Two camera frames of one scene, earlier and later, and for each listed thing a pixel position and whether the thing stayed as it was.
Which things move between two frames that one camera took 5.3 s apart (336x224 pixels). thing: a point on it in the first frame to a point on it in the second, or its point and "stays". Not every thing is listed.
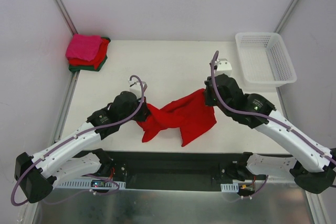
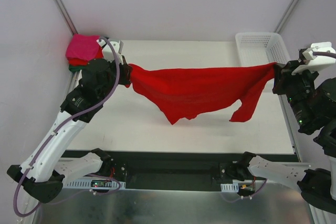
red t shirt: x=191 y=115 to x=179 y=94
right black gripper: x=208 y=99 to x=281 y=77
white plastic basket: x=264 y=61 stays
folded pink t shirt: x=84 y=46 stays
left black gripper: x=144 y=111 to x=124 y=74
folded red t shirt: x=97 y=61 stays
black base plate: x=178 y=171 stays
